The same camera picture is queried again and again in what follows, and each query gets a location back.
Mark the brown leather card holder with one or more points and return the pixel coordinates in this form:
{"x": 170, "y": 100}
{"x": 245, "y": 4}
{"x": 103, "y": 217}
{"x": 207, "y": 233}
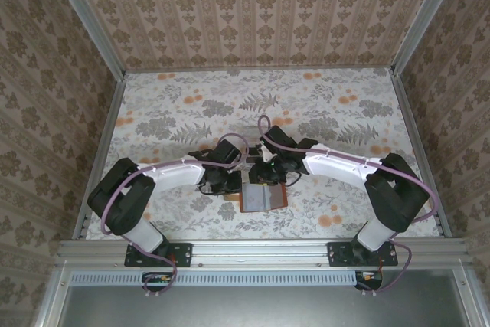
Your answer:
{"x": 277, "y": 198}

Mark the pale white card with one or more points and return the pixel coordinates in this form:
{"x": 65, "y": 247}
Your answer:
{"x": 255, "y": 198}

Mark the pale translucent card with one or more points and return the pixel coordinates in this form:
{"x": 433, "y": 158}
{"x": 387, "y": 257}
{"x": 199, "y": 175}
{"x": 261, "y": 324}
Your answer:
{"x": 249, "y": 131}

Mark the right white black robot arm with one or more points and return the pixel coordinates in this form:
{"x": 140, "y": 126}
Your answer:
{"x": 337, "y": 168}

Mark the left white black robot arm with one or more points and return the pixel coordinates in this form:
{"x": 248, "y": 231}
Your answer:
{"x": 172, "y": 174}

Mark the floral patterned table cover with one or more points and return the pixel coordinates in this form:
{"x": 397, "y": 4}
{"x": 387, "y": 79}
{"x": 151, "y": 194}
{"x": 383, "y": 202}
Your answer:
{"x": 268, "y": 93}

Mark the black connector board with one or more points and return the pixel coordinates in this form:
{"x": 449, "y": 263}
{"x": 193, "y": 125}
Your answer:
{"x": 157, "y": 280}
{"x": 369, "y": 280}

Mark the grey sheet metal panel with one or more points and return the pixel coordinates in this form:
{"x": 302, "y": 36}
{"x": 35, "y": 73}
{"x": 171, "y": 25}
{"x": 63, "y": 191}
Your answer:
{"x": 260, "y": 308}

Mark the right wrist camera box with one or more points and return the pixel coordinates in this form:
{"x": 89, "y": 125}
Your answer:
{"x": 277, "y": 138}

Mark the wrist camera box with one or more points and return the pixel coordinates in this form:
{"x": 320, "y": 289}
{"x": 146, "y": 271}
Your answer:
{"x": 277, "y": 138}
{"x": 226, "y": 150}

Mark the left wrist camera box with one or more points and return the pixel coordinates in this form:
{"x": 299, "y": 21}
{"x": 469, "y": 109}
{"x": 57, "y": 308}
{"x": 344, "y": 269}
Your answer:
{"x": 226, "y": 150}

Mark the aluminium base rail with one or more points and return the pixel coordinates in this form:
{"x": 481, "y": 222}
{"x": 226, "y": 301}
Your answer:
{"x": 260, "y": 252}

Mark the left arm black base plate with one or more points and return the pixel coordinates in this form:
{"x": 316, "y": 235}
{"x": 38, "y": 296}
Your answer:
{"x": 180, "y": 255}

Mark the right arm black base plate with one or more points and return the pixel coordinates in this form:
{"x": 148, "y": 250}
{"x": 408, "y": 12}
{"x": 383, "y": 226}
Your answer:
{"x": 338, "y": 255}

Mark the aluminium table side rail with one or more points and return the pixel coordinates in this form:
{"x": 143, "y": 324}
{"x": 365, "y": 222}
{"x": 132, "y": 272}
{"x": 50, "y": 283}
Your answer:
{"x": 419, "y": 143}
{"x": 101, "y": 147}

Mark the aluminium frame post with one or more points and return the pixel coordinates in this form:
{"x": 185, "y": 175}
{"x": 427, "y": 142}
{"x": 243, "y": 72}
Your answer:
{"x": 90, "y": 20}
{"x": 426, "y": 17}

